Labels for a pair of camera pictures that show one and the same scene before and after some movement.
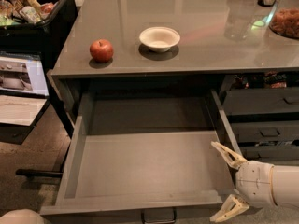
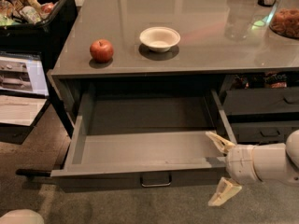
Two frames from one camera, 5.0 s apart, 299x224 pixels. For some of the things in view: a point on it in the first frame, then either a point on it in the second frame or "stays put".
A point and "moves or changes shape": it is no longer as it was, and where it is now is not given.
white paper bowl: [160, 38] stays put
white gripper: [254, 183] to [240, 163]
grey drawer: [266, 131] stays put
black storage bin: [47, 35] stays put
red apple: [101, 50] stays put
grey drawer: [148, 153] moves or changes shape
